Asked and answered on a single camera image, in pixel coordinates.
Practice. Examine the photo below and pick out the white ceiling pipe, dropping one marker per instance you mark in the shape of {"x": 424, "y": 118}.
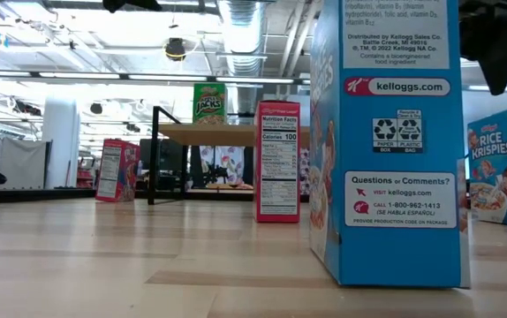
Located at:
{"x": 295, "y": 40}

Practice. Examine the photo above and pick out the floral cloth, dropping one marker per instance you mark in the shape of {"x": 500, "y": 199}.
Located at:
{"x": 229, "y": 159}

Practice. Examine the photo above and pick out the short ceiling light strip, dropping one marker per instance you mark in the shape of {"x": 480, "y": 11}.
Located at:
{"x": 474, "y": 88}

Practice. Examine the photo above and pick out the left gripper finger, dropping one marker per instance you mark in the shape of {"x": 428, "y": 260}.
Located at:
{"x": 138, "y": 4}

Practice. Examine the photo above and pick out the purple dotted cloth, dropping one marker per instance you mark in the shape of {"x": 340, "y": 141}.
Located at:
{"x": 305, "y": 172}

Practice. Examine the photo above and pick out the black aluminium table frame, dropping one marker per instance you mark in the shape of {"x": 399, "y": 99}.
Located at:
{"x": 37, "y": 195}

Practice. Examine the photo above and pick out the black hanging lamp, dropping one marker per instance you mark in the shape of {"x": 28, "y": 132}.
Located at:
{"x": 96, "y": 108}

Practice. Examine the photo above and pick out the black monitor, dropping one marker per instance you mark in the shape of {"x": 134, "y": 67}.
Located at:
{"x": 169, "y": 154}

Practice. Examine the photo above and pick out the black background robot arm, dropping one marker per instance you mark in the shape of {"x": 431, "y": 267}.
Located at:
{"x": 216, "y": 173}

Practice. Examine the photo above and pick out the white column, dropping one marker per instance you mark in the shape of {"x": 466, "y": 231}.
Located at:
{"x": 61, "y": 141}

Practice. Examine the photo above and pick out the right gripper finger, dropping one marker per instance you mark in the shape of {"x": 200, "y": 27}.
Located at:
{"x": 496, "y": 53}

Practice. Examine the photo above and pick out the red cart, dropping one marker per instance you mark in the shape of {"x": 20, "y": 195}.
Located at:
{"x": 85, "y": 180}

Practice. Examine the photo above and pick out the blue Rice Krispies cereal box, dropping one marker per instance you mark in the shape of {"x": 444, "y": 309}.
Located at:
{"x": 395, "y": 132}
{"x": 496, "y": 176}

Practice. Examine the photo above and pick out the green Apple Jacks cereal box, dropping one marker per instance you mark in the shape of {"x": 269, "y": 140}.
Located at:
{"x": 209, "y": 106}

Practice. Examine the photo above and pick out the silver spiral air duct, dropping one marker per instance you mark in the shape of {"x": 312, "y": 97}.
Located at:
{"x": 241, "y": 35}

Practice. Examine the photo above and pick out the white partition cloth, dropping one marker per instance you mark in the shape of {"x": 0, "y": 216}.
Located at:
{"x": 15, "y": 163}

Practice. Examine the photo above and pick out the long ceiling light strip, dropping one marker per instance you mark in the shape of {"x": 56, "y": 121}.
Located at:
{"x": 81, "y": 75}

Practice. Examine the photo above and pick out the black hanging camera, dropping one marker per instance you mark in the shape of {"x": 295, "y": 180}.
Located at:
{"x": 175, "y": 47}

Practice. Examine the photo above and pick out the red Froot Loops cereal box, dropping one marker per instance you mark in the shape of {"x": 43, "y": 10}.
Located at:
{"x": 277, "y": 168}
{"x": 116, "y": 172}

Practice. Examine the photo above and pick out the wooden shelf with black legs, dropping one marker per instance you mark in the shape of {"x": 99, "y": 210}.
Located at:
{"x": 205, "y": 134}

